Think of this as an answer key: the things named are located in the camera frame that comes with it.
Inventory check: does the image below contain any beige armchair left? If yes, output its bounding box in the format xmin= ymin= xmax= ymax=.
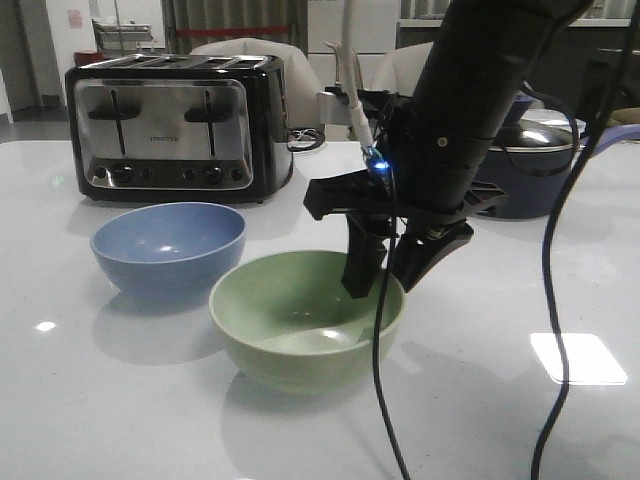
xmin=191 ymin=38 xmax=324 ymax=132

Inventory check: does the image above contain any beige armchair right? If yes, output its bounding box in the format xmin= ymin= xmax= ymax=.
xmin=368 ymin=42 xmax=433 ymax=97

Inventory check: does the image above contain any glass pot lid blue knob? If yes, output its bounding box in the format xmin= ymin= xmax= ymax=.
xmin=490 ymin=92 xmax=575 ymax=153

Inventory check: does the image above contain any metal rack cart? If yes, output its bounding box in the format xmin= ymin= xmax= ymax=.
xmin=92 ymin=19 xmax=156 ymax=52

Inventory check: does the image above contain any cream plastic chair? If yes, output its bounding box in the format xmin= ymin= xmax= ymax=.
xmin=325 ymin=41 xmax=363 ymax=89

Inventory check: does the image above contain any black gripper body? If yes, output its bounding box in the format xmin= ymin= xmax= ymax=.
xmin=303 ymin=170 xmax=508 ymax=228

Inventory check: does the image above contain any black toaster power cord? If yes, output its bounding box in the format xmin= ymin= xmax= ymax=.
xmin=286 ymin=128 xmax=326 ymax=153

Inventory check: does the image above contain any blue bowl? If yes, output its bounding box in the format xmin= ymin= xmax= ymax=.
xmin=90 ymin=202 xmax=246 ymax=300

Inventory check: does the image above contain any red bin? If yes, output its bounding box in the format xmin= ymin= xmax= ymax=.
xmin=73 ymin=50 xmax=103 ymax=67

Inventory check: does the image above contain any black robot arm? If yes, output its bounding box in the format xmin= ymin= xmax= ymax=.
xmin=304 ymin=1 xmax=587 ymax=298

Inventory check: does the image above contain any green bowl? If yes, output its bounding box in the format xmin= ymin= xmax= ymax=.
xmin=209 ymin=250 xmax=381 ymax=395

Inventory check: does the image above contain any beige armchair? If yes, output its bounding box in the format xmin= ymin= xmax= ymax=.
xmin=368 ymin=42 xmax=433 ymax=97
xmin=191 ymin=38 xmax=324 ymax=132

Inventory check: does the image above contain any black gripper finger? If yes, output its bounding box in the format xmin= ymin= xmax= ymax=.
xmin=341 ymin=212 xmax=391 ymax=299
xmin=393 ymin=222 xmax=474 ymax=292

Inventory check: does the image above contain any black cable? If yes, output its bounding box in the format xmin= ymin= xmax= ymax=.
xmin=529 ymin=0 xmax=640 ymax=480

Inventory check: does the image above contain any white usb cable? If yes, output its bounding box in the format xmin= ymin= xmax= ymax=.
xmin=339 ymin=0 xmax=376 ymax=151

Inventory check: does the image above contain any black and chrome toaster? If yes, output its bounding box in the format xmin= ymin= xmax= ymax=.
xmin=65 ymin=54 xmax=293 ymax=204

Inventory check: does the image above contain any dark blue saucepan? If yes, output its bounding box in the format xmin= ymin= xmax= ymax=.
xmin=475 ymin=137 xmax=588 ymax=220

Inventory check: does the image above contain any white cabinet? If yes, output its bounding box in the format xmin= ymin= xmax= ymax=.
xmin=307 ymin=1 xmax=400 ymax=87

